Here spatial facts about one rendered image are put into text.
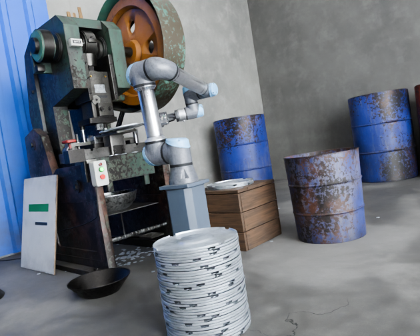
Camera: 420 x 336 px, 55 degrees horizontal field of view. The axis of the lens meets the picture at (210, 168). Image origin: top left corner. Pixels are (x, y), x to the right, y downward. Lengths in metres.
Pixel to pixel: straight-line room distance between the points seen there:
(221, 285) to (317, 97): 4.24
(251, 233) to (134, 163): 0.81
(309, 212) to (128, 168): 1.07
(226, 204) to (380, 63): 3.15
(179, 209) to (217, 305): 0.78
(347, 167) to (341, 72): 3.05
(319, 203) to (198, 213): 0.66
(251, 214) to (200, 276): 1.11
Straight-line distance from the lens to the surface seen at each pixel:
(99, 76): 2.64
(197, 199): 1.99
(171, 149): 2.00
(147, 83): 2.10
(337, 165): 2.21
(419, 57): 4.89
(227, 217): 2.34
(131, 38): 2.98
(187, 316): 1.34
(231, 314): 1.35
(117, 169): 2.41
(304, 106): 5.44
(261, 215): 2.43
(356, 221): 2.32
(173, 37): 2.65
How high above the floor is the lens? 0.61
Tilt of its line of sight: 3 degrees down
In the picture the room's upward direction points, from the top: 9 degrees counter-clockwise
